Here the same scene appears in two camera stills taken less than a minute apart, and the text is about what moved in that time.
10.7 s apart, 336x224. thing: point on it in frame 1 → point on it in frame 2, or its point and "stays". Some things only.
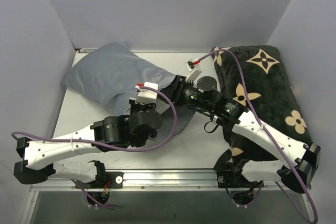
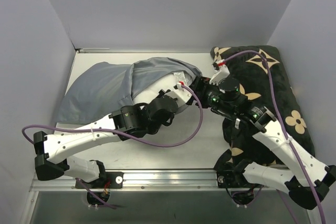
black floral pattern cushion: x=272 y=97 stays
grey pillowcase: x=113 y=77 → x=99 y=89
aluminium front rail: x=159 y=180 stays
